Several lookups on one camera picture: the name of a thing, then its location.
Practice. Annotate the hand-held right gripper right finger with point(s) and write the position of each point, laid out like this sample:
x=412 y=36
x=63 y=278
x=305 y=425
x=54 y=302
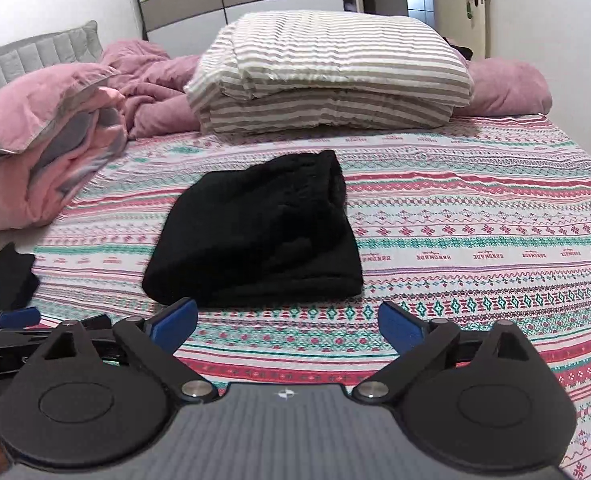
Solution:
x=400 y=327

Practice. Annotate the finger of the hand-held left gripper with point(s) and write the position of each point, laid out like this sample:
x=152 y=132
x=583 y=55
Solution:
x=19 y=316

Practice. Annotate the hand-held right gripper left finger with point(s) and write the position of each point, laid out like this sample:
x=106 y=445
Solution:
x=175 y=322

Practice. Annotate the black pants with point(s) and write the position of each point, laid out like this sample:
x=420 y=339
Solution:
x=255 y=230

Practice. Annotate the folded black cloth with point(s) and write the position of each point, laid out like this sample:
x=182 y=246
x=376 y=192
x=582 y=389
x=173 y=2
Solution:
x=5 y=272

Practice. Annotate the patterned bed sheet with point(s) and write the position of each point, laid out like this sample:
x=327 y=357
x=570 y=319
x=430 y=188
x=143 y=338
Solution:
x=475 y=210

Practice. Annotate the pink and grey comforter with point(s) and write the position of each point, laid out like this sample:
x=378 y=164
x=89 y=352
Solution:
x=35 y=125

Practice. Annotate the mauve blanket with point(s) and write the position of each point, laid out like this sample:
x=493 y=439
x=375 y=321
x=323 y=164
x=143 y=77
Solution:
x=160 y=95

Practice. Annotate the grey padded headboard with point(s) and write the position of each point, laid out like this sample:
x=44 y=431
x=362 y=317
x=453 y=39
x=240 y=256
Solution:
x=35 y=55

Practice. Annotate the striped folded duvet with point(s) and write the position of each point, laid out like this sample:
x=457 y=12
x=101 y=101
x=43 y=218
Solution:
x=325 y=70

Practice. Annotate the white door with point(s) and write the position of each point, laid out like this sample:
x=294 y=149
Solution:
x=450 y=10

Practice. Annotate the green key tag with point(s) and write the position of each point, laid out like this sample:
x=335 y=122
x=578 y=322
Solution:
x=468 y=10

